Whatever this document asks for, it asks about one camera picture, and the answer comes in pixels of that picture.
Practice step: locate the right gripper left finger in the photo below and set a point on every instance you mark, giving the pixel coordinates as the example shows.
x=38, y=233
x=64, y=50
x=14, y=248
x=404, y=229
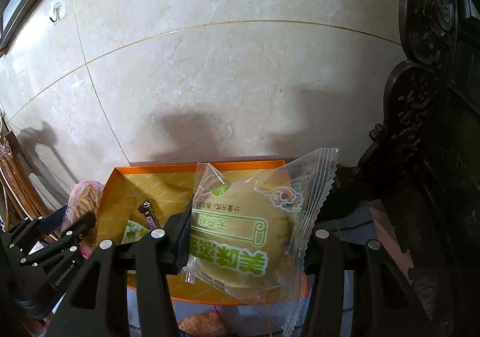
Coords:
x=96, y=303

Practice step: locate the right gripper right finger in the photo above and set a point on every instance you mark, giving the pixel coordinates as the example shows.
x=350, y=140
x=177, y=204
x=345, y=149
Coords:
x=383, y=302

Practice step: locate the brown chocolate wafer bar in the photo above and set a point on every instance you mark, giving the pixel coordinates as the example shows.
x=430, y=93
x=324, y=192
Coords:
x=147, y=210

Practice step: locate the green mooncake pastry packet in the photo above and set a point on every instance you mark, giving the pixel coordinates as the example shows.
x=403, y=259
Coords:
x=249, y=236

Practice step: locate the green snack packet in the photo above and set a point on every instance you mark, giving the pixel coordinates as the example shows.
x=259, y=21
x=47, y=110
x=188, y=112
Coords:
x=133, y=232

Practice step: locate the pink cloth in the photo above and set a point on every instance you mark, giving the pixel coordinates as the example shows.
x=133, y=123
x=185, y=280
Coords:
x=387, y=237

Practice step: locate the round bread packet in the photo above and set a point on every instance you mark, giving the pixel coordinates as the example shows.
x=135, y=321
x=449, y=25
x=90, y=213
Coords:
x=84, y=197

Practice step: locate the carved light wooden chair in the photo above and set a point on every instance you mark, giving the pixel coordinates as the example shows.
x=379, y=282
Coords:
x=18, y=188

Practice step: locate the orange red snack packet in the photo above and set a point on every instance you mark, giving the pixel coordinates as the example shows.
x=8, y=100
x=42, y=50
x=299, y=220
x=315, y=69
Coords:
x=207, y=324

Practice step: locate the orange cardboard box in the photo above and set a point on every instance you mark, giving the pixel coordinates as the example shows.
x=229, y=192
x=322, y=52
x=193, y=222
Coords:
x=169, y=188

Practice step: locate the blue striped tablecloth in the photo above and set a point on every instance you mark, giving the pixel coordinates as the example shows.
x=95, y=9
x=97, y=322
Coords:
x=357, y=227

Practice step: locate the dark carved wooden sofa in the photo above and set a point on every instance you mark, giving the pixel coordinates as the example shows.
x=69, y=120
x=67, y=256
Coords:
x=423, y=162

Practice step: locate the metal wall hook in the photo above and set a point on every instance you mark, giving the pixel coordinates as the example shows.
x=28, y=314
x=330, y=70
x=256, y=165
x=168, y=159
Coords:
x=57, y=12

